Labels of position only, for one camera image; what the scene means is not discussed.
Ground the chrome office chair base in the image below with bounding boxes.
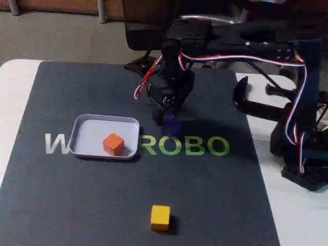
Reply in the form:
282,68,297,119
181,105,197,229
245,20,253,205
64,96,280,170
178,13,248,69

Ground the orange cube block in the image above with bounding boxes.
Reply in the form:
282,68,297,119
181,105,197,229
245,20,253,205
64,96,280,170
102,133,126,156

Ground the purple cube block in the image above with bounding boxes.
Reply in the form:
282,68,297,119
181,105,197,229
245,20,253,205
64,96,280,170
161,115,182,136

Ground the red white blue ribbon cable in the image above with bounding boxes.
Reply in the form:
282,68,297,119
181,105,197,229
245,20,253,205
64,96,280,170
178,48,308,176

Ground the yellow cube block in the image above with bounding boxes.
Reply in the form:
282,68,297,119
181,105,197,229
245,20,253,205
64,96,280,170
150,204,171,232

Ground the black mat with green lettering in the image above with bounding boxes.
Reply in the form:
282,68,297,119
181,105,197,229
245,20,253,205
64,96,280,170
0,60,281,246

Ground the black table clamp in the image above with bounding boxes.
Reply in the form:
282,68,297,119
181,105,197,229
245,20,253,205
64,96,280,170
233,76,299,121

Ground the dark cabinet on floor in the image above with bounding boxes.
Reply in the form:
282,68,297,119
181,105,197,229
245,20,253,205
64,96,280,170
122,0,180,51

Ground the grey metal furniture leg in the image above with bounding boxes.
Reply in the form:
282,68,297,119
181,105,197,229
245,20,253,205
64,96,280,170
7,0,23,16
97,0,109,24

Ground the pale lavender rectangular tray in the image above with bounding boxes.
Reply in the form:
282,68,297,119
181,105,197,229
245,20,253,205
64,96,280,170
69,114,140,161

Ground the thin white red gripper cable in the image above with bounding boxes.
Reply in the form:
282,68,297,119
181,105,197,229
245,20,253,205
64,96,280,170
134,54,165,101

